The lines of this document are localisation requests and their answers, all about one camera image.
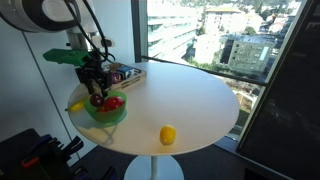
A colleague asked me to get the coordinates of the black wall panel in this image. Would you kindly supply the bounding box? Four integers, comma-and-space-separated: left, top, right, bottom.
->
235, 0, 320, 180

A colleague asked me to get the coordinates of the dark window railing bar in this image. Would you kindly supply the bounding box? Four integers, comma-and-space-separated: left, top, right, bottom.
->
141, 55, 268, 87

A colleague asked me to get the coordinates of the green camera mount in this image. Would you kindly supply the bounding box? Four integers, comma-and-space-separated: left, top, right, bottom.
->
42, 48, 91, 68

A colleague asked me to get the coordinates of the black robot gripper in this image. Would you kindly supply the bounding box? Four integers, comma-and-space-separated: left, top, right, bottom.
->
75, 59, 113, 98

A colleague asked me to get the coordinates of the orange handled clamp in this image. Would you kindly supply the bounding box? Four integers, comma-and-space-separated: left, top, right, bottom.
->
20, 156, 41, 169

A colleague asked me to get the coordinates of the dark window frame post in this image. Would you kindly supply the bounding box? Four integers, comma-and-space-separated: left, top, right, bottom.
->
130, 0, 149, 64

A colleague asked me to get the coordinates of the dark brown round plum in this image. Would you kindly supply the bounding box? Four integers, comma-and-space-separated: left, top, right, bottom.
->
89, 93, 105, 108

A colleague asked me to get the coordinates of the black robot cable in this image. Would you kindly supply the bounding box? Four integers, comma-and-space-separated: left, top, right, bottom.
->
63, 0, 116, 64

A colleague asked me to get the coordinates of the yellow toy lemon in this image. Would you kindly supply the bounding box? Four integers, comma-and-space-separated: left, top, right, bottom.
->
159, 124, 177, 146

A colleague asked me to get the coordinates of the blue handled clamp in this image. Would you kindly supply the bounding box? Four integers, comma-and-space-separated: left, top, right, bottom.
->
31, 134, 54, 151

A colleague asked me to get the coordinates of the yellow toy banana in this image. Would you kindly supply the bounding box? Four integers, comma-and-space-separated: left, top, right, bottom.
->
64, 98, 86, 112

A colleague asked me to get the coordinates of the blue picture cube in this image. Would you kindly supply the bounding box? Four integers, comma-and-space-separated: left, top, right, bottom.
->
115, 65, 136, 80

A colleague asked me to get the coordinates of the green plastic bowl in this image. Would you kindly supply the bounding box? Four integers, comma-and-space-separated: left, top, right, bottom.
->
83, 91, 128, 124

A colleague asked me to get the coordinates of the red multicolour picture cube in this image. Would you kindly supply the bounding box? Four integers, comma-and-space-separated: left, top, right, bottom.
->
111, 71, 123, 84

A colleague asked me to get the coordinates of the white table pedestal base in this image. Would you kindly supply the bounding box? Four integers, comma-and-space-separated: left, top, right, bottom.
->
123, 154, 185, 180

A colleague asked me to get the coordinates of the black tool rack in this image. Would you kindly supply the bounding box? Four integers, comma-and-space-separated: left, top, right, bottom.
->
0, 128, 85, 180

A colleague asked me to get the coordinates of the wooden slatted tray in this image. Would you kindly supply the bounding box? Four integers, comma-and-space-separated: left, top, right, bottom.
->
105, 61, 148, 93

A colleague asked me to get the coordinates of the red toy apple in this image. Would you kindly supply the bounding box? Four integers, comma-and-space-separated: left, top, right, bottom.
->
103, 96, 126, 112

